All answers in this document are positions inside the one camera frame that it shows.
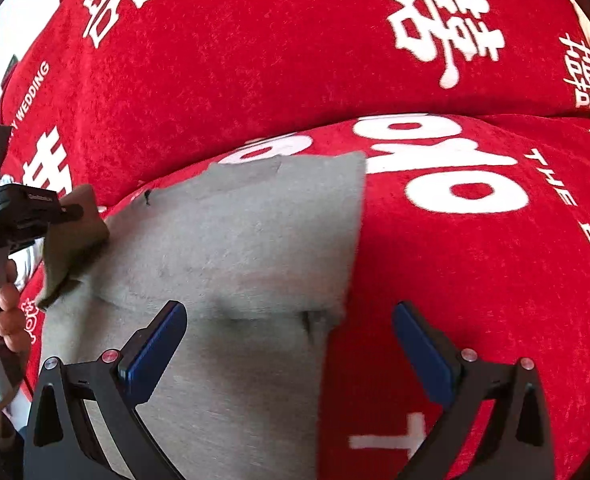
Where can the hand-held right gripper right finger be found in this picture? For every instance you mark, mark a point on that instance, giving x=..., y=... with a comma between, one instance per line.
x=421, y=355

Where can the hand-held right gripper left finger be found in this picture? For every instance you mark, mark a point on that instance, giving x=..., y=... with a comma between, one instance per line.
x=157, y=347

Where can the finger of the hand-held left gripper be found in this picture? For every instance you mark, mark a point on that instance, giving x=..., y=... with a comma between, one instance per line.
x=70, y=212

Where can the grey knit garment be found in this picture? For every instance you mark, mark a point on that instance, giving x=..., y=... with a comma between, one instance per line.
x=235, y=240

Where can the person's left hand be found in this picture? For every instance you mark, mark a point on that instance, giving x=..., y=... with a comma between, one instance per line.
x=11, y=317

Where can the red printed sofa cover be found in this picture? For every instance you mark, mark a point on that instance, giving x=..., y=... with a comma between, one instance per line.
x=275, y=60

